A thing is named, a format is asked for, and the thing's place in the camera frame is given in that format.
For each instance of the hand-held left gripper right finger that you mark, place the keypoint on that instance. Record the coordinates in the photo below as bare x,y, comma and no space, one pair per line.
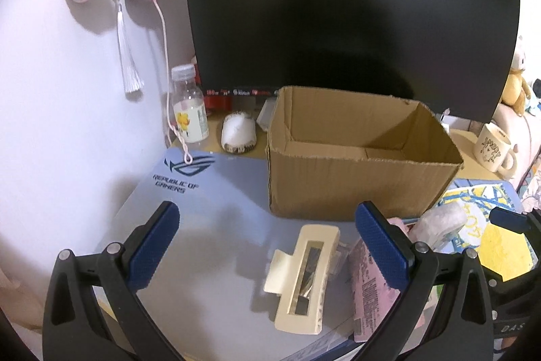
380,247

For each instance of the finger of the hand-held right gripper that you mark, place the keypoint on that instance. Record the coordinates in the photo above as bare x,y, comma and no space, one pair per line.
507,219

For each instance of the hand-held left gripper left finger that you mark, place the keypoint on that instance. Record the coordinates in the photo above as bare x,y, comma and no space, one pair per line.
152,247

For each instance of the pink packet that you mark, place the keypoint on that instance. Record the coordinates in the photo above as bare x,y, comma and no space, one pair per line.
370,293

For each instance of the white tissue packet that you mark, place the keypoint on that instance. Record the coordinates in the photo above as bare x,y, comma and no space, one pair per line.
439,221

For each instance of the cardboard box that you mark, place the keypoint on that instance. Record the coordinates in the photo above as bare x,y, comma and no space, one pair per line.
338,187

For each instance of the cream hair claw clip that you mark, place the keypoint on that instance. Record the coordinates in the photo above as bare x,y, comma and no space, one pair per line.
291,314

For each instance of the yellow blue mat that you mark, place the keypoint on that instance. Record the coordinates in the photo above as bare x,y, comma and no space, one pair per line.
503,247

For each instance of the printed pink cloth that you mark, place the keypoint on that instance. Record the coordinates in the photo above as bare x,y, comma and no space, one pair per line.
531,183

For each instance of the cream printed mug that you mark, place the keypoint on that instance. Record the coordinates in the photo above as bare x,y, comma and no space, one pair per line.
490,149

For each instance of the grey mouse pad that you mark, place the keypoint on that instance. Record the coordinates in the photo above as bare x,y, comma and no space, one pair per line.
219,196

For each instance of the blue fabric item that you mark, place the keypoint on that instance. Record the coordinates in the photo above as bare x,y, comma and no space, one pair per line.
536,94

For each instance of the yellow plush toy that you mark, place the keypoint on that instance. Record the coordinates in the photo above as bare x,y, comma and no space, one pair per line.
517,86

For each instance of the clear plastic bottle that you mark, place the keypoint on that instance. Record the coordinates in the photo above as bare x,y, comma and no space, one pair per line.
190,111

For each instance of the dark red box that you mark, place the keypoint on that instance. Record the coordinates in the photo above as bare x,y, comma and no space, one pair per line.
217,104

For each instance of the clear plastic item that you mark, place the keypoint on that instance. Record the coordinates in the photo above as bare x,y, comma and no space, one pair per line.
265,115

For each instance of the white tassel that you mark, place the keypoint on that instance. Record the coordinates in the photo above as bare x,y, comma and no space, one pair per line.
130,69

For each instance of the black monitor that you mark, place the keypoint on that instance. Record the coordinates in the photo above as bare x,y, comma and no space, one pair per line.
338,5

